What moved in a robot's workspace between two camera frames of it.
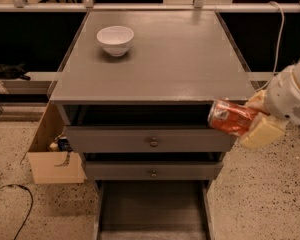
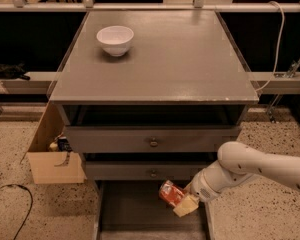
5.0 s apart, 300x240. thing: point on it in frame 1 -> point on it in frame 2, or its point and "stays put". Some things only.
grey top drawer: [149, 139] stays put
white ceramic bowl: [115, 39] stays put
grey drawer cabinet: [133, 93] stays put
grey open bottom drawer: [155, 210] stays put
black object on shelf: [8, 71] stays put
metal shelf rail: [152, 7] stays put
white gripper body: [286, 96] -> [200, 186]
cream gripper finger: [258, 101] -> [188, 188]
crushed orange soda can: [232, 117] -> [171, 192]
